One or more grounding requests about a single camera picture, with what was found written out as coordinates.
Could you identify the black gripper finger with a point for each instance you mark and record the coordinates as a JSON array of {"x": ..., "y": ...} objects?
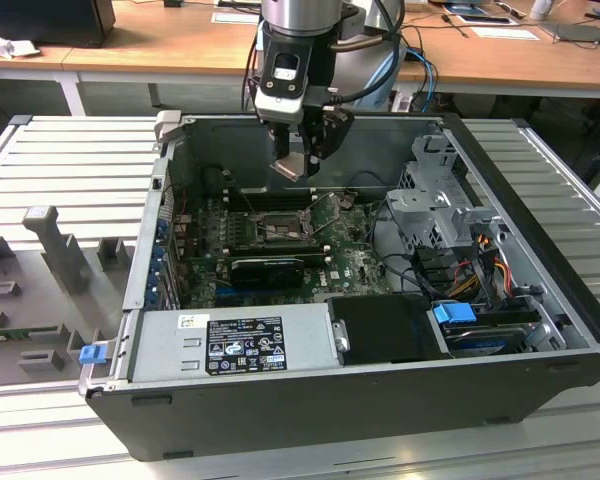
[
  {"x": 337, "y": 132},
  {"x": 282, "y": 142}
]

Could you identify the silver CPU green edge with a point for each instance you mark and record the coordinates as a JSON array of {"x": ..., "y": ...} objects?
[{"x": 289, "y": 167}]

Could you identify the thin metal locking lever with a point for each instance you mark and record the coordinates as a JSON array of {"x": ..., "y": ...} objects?
[{"x": 250, "y": 206}]

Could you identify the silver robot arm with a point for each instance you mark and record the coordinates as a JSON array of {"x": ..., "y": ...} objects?
[{"x": 300, "y": 15}]

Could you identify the RAM slot white latches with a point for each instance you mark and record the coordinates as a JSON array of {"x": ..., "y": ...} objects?
[
  {"x": 280, "y": 194},
  {"x": 280, "y": 253},
  {"x": 280, "y": 245},
  {"x": 280, "y": 202}
]

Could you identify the CPU socket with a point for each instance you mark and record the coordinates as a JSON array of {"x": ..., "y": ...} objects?
[{"x": 275, "y": 231}]

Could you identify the blue expansion slot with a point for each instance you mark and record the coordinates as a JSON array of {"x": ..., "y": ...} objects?
[{"x": 226, "y": 291}]

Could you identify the silver coin cell battery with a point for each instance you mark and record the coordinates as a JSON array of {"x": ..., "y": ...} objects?
[{"x": 347, "y": 200}]

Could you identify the grey case latch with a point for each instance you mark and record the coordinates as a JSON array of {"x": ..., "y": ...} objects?
[{"x": 167, "y": 125}]

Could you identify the silver drive bay cage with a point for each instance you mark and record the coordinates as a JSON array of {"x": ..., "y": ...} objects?
[{"x": 430, "y": 205}]

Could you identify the white paper sheet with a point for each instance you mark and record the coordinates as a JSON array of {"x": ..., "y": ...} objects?
[
  {"x": 505, "y": 33},
  {"x": 235, "y": 17}
]

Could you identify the green motherboard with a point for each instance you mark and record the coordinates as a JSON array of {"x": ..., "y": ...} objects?
[{"x": 352, "y": 280}]

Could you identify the blue white booklet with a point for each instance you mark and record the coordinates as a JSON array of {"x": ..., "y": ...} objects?
[{"x": 462, "y": 7}]

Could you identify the black tablet device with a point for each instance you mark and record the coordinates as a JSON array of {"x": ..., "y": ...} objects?
[{"x": 482, "y": 19}]

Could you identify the black plastic shroud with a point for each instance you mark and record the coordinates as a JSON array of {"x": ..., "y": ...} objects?
[{"x": 380, "y": 325}]

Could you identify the hard disk in blue carrier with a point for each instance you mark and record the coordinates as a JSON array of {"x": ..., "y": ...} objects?
[{"x": 452, "y": 317}]

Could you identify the grey power supply unit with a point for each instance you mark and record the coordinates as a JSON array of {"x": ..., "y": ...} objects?
[{"x": 165, "y": 350}]

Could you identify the white cup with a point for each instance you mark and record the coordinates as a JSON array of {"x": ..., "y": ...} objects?
[{"x": 542, "y": 9}]

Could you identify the black mouse pad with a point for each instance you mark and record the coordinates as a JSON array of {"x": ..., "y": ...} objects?
[{"x": 575, "y": 34}]

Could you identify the black box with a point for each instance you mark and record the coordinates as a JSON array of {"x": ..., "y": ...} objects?
[{"x": 40, "y": 20}]

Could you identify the grey parts rack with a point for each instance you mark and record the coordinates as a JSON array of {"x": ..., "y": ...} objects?
[{"x": 55, "y": 310}]

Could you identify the black grey PC case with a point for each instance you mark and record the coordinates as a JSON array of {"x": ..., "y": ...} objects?
[{"x": 280, "y": 425}]

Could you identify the blue plastic latch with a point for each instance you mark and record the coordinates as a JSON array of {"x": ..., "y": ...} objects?
[{"x": 92, "y": 354}]

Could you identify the crumpled white paper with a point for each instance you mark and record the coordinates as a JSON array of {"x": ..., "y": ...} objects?
[{"x": 10, "y": 46}]

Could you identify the green RAM stick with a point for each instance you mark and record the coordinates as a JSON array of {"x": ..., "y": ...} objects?
[{"x": 20, "y": 334}]

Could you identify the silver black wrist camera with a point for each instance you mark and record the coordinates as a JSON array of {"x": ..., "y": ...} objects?
[{"x": 280, "y": 107}]

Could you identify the wooden desk white frame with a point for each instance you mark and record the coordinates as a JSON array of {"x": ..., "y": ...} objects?
[
  {"x": 50, "y": 54},
  {"x": 480, "y": 65}
]

